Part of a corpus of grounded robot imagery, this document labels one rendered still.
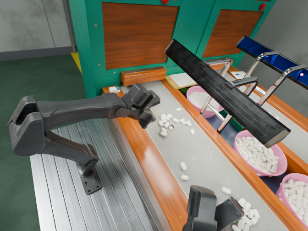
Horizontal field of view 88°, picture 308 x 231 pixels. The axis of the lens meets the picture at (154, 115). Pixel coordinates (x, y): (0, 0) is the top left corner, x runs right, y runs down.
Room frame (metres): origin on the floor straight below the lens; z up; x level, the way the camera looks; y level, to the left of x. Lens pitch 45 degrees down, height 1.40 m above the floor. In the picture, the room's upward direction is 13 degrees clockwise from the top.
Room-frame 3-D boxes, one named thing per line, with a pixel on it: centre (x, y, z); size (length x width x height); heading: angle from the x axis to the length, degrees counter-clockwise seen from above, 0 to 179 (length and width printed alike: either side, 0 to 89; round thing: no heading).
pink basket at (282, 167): (0.55, -0.58, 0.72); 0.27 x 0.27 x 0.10
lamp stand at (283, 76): (0.89, -0.58, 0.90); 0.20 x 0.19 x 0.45; 38
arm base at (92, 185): (0.28, 0.23, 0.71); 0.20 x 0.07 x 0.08; 42
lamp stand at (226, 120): (0.64, -0.26, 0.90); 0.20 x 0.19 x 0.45; 38
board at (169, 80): (1.07, -0.18, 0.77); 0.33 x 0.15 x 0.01; 128
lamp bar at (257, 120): (0.59, -0.20, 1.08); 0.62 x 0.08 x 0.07; 38
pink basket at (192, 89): (0.90, -0.31, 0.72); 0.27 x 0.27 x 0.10
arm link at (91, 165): (0.29, 0.23, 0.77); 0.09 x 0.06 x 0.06; 46
